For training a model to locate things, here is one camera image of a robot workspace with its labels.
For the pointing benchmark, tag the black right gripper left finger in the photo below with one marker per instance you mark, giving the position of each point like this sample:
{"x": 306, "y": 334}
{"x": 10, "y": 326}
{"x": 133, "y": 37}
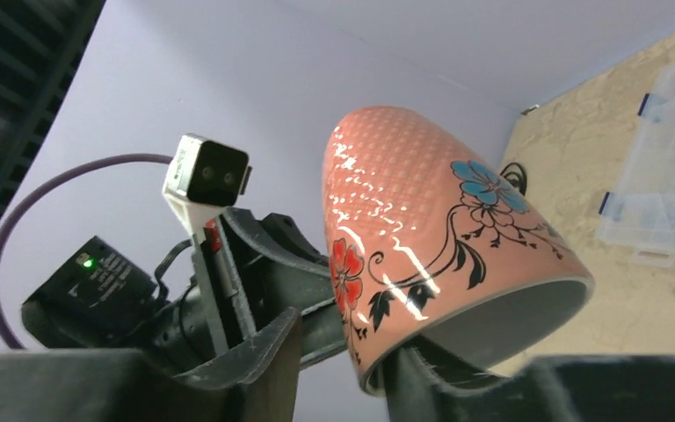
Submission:
{"x": 255, "y": 381}

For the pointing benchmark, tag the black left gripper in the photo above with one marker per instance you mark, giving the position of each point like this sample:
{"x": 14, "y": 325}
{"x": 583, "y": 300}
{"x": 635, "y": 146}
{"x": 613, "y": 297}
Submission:
{"x": 250, "y": 270}

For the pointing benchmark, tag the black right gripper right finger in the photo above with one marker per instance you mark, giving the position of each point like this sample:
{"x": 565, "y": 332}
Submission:
{"x": 423, "y": 382}

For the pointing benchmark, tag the pink flowered mug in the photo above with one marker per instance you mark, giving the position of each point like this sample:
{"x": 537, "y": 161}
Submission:
{"x": 426, "y": 240}

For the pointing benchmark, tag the clear plastic screw box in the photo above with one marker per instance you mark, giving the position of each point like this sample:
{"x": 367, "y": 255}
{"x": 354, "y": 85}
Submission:
{"x": 639, "y": 212}

